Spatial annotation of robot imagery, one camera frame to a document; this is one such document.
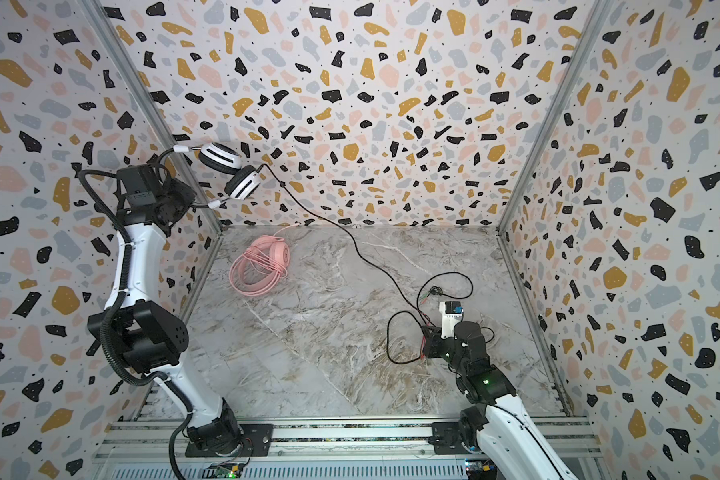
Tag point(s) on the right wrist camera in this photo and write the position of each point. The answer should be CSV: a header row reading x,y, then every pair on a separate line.
x,y
451,314

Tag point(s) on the white black headphones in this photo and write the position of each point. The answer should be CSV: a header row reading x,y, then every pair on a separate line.
x,y
244,181

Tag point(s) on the pink headphones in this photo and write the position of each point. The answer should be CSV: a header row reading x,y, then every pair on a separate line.
x,y
261,266

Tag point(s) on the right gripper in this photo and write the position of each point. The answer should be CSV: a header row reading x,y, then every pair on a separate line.
x,y
435,344

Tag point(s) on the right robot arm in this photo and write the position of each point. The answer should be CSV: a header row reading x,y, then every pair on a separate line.
x,y
497,423

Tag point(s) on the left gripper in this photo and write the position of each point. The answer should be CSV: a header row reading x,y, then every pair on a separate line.
x,y
188,192

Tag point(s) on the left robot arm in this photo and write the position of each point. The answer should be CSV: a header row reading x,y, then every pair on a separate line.
x,y
142,341

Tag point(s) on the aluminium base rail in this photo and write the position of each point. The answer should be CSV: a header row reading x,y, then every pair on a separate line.
x,y
333,447

